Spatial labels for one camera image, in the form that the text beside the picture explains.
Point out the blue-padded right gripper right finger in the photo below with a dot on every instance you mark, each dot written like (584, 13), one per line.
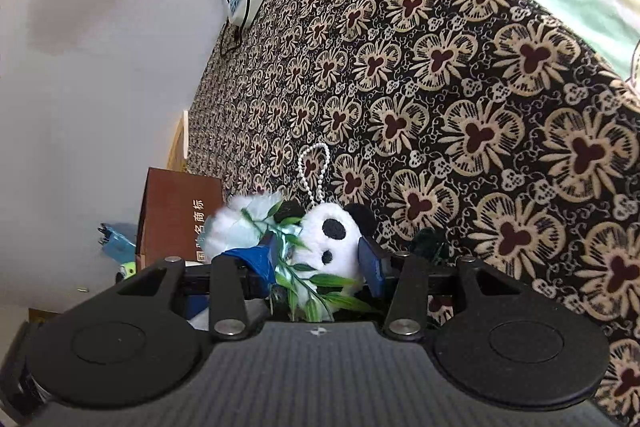
(398, 286)

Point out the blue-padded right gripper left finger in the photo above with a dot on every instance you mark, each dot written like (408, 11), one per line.
(240, 283)

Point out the white panda plush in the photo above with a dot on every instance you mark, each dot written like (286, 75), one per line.
(317, 261)

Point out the brown cardboard box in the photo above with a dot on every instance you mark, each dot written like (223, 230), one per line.
(173, 212)

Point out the green frog toy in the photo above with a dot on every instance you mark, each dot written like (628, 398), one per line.
(126, 270)

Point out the blue paper box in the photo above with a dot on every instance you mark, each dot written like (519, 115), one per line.
(118, 241)

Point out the floral patterned tablecloth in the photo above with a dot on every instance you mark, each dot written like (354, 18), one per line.
(487, 120)

